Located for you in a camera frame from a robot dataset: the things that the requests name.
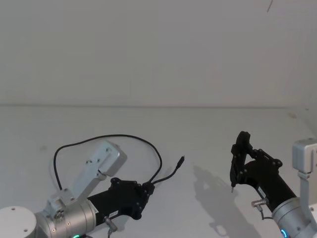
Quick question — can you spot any white curtain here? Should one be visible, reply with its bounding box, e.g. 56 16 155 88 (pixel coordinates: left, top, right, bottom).
0 0 317 108

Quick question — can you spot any white table cloth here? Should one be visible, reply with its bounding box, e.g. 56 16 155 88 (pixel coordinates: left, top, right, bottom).
0 103 317 238

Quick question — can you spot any long black cable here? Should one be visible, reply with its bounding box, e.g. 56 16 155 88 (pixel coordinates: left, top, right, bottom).
53 134 185 193

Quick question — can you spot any black plug with silver tip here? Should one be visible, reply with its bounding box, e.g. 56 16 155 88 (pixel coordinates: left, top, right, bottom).
229 158 236 194

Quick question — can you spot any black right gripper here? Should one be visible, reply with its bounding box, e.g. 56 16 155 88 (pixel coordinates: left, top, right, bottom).
230 131 297 212

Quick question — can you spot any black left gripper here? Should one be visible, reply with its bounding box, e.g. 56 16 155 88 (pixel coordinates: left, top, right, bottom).
88 177 155 225

